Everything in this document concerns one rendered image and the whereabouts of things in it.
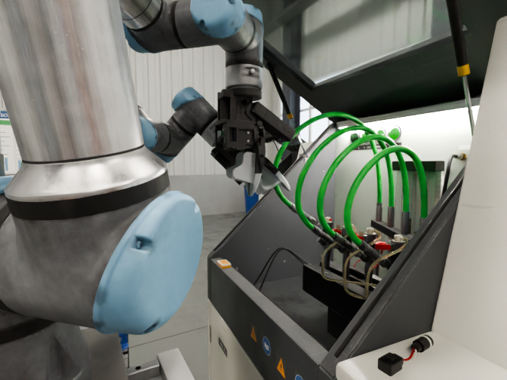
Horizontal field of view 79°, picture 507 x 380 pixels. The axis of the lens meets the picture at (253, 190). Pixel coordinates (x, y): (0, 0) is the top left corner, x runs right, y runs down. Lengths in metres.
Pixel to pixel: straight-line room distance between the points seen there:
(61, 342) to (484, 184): 0.65
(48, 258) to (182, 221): 0.09
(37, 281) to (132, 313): 0.08
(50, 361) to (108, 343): 0.12
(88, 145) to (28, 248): 0.08
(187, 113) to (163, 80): 6.74
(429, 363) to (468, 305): 0.12
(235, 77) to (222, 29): 0.11
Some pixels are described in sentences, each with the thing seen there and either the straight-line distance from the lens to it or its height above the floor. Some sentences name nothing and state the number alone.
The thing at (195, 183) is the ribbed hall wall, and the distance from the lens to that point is 7.48.
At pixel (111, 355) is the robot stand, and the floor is 1.04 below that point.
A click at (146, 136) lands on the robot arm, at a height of 1.34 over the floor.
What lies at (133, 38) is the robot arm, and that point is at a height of 1.50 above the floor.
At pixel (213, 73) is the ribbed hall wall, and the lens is 7.97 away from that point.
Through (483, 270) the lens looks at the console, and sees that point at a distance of 0.64.
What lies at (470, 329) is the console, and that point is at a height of 1.01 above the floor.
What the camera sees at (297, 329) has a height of 0.95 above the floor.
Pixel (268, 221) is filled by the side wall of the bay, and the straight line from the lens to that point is 1.16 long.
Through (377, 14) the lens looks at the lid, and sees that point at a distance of 0.89.
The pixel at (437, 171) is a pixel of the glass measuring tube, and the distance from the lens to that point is 1.00.
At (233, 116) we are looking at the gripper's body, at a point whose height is 1.37.
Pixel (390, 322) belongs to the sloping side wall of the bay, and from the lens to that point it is 0.61.
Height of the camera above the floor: 1.28
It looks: 5 degrees down
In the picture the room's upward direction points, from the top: straight up
